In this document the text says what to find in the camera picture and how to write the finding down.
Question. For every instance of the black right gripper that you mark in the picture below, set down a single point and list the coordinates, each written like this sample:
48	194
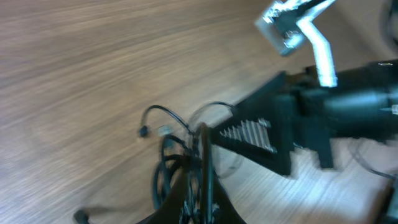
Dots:
362	105

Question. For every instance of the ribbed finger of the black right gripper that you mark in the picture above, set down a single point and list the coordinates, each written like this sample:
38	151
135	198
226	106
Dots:
260	128

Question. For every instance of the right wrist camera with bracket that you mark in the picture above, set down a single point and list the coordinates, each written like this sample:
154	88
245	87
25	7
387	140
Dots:
288	24

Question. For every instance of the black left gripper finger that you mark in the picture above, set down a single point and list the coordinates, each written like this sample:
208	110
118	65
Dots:
180	206

